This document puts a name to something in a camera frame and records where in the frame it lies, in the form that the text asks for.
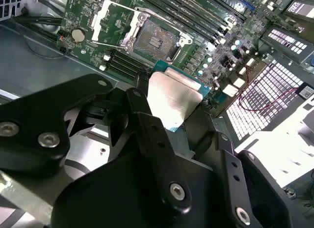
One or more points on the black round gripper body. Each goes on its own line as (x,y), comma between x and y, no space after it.
(110,193)

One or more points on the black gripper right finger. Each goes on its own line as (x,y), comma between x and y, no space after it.
(235,188)

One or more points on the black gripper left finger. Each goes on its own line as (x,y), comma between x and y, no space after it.
(32,120)

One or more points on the metal socket cover frame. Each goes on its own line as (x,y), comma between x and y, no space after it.
(99,21)

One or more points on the silver-topped CPU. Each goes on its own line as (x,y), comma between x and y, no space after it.
(171,97)

